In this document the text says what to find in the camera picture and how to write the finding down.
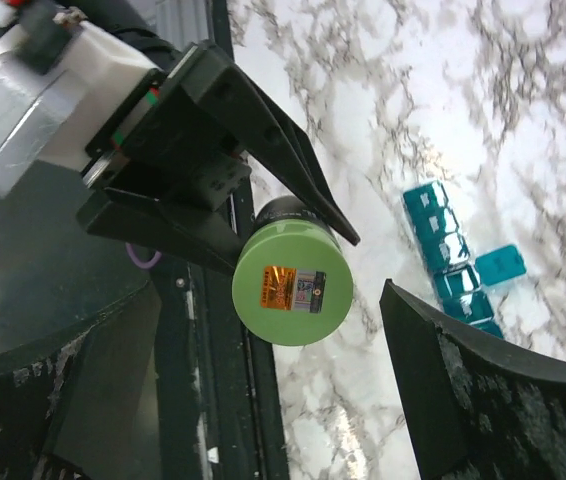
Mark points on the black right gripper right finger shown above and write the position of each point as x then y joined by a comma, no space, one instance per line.
476,406

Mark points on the green pill bottle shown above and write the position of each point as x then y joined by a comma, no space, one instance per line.
292,285

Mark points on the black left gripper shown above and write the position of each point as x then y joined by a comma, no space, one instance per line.
175,137

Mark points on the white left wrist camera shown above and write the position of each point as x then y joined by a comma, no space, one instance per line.
53,117

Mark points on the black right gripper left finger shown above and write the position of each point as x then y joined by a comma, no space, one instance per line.
68,400

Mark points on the teal weekly pill organizer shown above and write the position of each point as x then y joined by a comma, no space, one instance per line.
459,278

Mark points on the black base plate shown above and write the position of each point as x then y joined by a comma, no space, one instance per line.
216,406

